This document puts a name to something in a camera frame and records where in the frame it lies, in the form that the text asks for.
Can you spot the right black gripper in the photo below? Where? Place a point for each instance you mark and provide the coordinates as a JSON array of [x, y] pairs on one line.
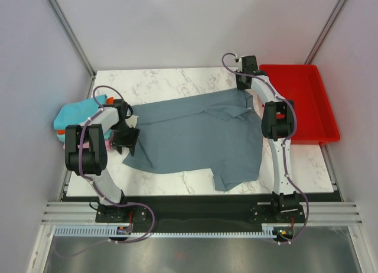
[[240, 87]]

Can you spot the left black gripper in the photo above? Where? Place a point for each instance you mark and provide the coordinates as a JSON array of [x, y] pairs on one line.
[[130, 141]]

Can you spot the grey-blue t shirt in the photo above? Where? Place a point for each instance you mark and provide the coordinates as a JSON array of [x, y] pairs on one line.
[[220, 131]]

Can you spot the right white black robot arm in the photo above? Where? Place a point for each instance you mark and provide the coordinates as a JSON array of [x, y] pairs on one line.
[[278, 125]]

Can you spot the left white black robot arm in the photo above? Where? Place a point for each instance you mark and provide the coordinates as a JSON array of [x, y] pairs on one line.
[[86, 152]]

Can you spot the pink folded t shirt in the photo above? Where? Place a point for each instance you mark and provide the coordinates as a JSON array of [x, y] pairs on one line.
[[86, 144]]

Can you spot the red plastic bin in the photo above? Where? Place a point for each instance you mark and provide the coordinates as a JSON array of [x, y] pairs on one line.
[[303, 84]]

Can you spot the teal folded t shirt top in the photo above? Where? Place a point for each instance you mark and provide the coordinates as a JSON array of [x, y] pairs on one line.
[[78, 112]]

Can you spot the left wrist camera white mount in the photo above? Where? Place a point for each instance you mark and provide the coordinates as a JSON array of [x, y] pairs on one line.
[[132, 121]]

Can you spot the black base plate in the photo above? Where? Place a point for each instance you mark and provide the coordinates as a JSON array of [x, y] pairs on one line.
[[204, 214]]

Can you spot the right aluminium corner post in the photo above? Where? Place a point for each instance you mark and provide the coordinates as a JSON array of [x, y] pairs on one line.
[[325, 31]]

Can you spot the aluminium corner post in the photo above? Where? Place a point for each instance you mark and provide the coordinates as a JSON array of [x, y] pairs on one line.
[[325, 31], [65, 25]]

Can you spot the left white cable duct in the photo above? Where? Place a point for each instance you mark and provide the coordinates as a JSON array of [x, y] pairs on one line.
[[111, 231]]

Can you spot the white cable duct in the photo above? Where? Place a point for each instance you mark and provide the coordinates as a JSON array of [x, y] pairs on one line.
[[111, 231], [276, 229]]

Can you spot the right white cable duct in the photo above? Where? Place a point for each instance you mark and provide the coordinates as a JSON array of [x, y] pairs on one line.
[[276, 229]]

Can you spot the aluminium rail frame front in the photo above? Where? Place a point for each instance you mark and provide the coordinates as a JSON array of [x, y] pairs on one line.
[[334, 240]]

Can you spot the left aluminium corner post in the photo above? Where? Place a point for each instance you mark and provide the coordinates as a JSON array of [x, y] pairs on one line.
[[65, 25]]

